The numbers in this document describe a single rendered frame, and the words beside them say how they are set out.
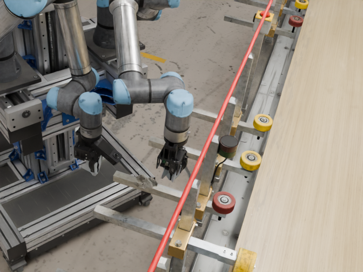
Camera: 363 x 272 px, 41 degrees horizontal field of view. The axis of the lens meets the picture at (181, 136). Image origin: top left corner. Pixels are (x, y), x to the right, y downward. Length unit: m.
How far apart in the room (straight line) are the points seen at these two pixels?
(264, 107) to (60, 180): 1.17
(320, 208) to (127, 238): 1.23
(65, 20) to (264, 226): 0.94
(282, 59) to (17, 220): 1.79
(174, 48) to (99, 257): 2.15
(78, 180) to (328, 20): 1.69
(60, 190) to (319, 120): 1.36
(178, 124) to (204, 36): 3.04
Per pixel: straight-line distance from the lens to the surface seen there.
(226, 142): 1.56
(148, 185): 1.75
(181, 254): 1.48
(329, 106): 2.27
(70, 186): 2.64
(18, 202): 2.60
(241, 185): 2.16
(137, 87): 1.43
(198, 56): 4.10
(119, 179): 1.79
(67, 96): 1.65
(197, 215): 1.72
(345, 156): 2.03
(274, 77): 2.88
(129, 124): 3.32
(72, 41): 1.66
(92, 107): 1.59
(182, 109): 1.36
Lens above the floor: 2.16
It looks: 41 degrees down
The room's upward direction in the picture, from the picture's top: 8 degrees clockwise
